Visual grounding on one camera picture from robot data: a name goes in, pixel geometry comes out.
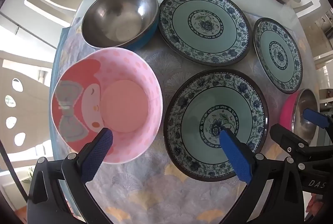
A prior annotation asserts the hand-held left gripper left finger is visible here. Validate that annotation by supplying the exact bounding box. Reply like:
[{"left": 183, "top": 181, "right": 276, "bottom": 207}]
[{"left": 27, "top": 128, "right": 114, "bottom": 224}]

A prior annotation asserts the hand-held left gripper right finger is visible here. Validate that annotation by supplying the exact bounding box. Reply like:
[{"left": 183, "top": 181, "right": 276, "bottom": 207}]
[{"left": 219, "top": 128, "right": 305, "bottom": 224}]

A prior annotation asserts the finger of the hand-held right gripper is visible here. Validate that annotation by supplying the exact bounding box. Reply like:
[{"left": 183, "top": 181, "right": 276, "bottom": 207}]
[
  {"left": 270, "top": 124, "right": 311, "bottom": 160},
  {"left": 303, "top": 109, "right": 333, "bottom": 129}
]

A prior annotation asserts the steel bowl with blue outside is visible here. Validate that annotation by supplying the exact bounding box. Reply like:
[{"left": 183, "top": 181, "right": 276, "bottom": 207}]
[{"left": 81, "top": 0, "right": 159, "bottom": 49}]

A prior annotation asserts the pink cartoon bowl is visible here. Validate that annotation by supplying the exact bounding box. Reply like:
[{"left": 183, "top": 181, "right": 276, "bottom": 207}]
[{"left": 51, "top": 47, "right": 163, "bottom": 164}]

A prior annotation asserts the steel bowl with pink outside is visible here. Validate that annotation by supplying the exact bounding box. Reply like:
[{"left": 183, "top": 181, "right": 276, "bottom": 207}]
[{"left": 280, "top": 89, "right": 320, "bottom": 146}]

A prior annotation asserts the floral green ceramic plate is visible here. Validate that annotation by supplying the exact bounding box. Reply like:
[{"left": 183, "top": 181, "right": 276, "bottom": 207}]
[
  {"left": 253, "top": 17, "right": 303, "bottom": 94},
  {"left": 158, "top": 0, "right": 252, "bottom": 66}
]

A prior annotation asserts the wide floral rim ceramic plate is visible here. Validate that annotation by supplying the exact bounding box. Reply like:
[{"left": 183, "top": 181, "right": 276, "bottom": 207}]
[{"left": 163, "top": 69, "right": 269, "bottom": 182}]

